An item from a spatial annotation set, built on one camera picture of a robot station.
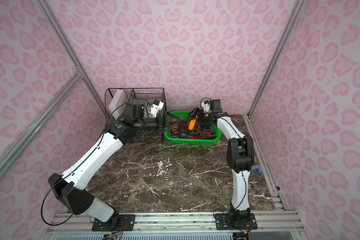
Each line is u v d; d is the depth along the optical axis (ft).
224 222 2.37
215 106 2.59
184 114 2.97
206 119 2.82
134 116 1.79
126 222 2.41
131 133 1.73
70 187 1.33
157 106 2.14
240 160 1.87
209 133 3.22
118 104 3.02
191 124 3.10
